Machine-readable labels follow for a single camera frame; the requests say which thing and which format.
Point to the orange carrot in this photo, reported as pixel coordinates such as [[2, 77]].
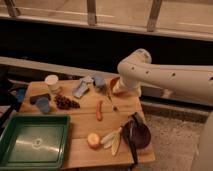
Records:
[[99, 111]]

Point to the black tongs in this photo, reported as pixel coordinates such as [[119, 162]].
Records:
[[132, 140]]

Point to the dark grape bunch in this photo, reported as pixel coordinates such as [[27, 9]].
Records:
[[64, 103]]

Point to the wooden cutting board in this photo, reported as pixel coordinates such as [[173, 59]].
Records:
[[79, 154]]

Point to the yellow black sponge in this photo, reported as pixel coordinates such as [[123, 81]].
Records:
[[34, 97]]

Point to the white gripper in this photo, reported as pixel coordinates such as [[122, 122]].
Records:
[[129, 88]]

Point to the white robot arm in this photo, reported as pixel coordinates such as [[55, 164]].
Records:
[[190, 80]]

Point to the blue small cup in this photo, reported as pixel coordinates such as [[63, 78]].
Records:
[[99, 82]]

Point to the white paper cup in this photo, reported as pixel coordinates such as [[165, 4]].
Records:
[[52, 82]]

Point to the orange round fruit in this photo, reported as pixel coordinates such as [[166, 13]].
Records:
[[93, 140]]

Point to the light blue towel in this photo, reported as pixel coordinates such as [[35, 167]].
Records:
[[82, 87]]

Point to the metal spoon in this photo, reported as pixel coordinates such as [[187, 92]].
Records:
[[114, 107]]

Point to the green plastic tray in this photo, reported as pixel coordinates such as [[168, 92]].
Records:
[[34, 142]]

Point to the blue object at left edge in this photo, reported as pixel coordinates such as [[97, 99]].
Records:
[[20, 94]]

